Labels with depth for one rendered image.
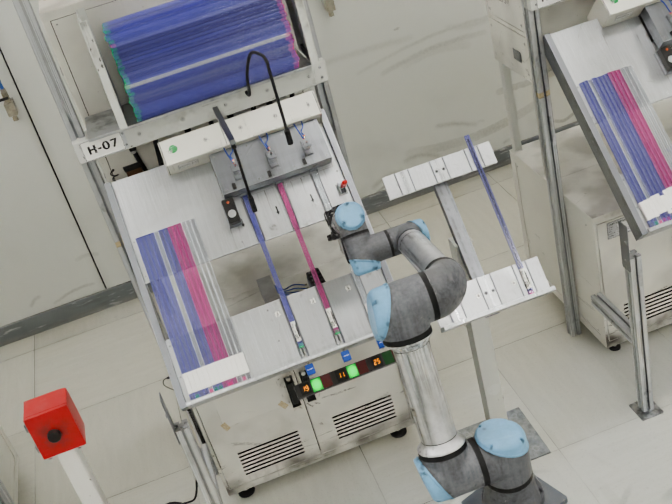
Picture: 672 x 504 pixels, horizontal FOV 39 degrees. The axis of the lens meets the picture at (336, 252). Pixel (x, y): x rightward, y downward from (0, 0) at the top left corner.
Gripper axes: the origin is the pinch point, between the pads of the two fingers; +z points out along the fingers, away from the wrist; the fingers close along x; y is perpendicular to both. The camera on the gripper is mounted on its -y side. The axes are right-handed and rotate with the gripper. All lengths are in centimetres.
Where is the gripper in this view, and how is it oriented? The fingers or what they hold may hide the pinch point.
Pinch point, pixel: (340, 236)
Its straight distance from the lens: 279.7
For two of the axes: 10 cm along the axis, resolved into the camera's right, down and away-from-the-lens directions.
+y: -3.5, -9.4, 0.5
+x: -9.3, 3.4, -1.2
